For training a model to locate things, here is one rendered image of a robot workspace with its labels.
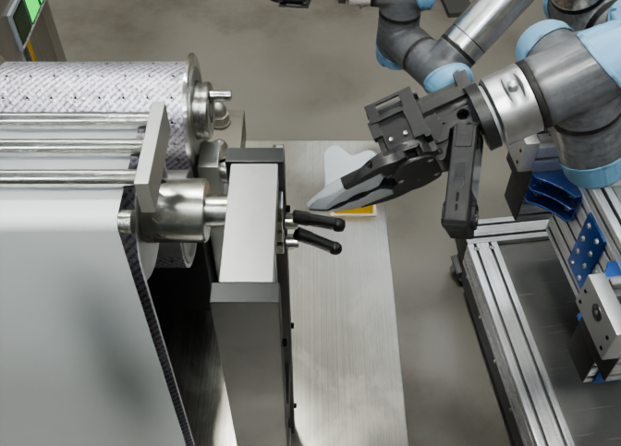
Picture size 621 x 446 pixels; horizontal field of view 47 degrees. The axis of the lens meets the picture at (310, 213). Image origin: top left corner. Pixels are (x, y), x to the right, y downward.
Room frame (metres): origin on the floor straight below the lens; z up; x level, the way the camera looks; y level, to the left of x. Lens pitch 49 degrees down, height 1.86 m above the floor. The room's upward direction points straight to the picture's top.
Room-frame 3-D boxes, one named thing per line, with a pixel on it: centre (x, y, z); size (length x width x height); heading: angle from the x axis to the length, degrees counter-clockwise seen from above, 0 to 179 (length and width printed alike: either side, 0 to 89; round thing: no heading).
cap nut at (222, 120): (0.94, 0.16, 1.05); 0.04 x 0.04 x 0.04
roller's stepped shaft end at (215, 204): (0.46, 0.07, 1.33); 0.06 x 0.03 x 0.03; 90
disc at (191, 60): (0.71, 0.15, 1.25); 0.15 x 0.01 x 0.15; 0
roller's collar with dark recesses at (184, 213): (0.46, 0.13, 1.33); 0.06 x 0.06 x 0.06; 0
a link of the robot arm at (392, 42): (1.10, -0.17, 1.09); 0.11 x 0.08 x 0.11; 30
